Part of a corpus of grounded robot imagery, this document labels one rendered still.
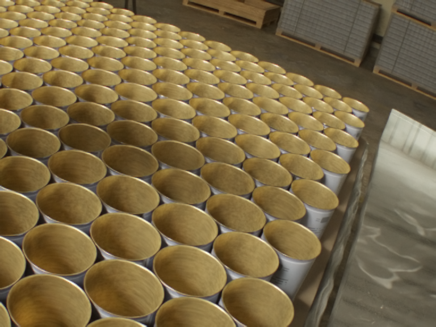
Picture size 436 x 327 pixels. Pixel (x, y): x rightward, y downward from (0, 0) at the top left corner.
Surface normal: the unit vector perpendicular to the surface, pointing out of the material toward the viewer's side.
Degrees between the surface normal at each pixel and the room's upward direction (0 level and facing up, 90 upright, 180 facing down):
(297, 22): 92
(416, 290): 0
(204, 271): 90
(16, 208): 91
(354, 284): 0
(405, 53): 88
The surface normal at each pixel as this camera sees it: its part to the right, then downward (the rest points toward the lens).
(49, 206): 0.70, 0.52
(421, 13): -0.44, 0.35
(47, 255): 0.51, 0.55
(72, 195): 0.11, 0.52
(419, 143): -0.62, 0.24
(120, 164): 0.32, 0.55
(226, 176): -0.10, 0.47
